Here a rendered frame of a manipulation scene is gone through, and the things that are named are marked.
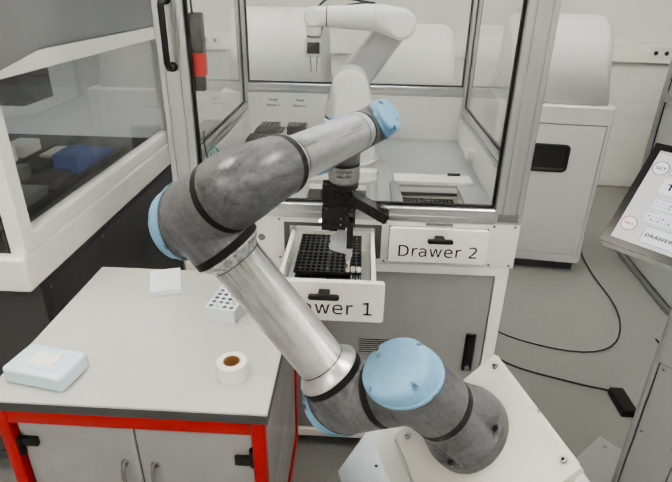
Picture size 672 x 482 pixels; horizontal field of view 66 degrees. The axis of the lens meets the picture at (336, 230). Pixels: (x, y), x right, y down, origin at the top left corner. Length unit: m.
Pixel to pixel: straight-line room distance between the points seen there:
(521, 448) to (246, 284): 0.51
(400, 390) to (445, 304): 0.93
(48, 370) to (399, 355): 0.80
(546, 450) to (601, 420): 1.56
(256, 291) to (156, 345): 0.60
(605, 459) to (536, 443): 1.34
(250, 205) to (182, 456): 0.77
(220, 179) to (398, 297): 1.07
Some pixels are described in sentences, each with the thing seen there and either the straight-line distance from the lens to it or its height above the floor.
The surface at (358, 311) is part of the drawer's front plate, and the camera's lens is 1.30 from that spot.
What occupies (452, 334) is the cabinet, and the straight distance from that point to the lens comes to 1.79.
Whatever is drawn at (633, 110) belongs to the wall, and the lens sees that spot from 5.04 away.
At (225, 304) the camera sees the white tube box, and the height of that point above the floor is 0.80.
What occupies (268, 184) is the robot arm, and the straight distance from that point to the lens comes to 0.73.
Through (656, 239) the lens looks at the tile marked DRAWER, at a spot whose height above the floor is 1.00.
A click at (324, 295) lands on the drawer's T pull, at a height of 0.91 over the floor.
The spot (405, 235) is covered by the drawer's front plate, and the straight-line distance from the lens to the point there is 1.55.
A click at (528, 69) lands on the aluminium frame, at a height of 1.38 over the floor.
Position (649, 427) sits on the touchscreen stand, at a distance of 1.90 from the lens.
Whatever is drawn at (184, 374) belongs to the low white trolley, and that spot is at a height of 0.76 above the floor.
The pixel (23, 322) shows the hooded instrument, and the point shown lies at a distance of 1.83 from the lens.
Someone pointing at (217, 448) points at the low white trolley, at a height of 0.62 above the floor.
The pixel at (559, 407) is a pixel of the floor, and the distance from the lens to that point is 2.47.
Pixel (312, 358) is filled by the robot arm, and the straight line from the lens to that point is 0.88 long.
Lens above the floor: 1.58
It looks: 25 degrees down
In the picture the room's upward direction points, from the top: 1 degrees clockwise
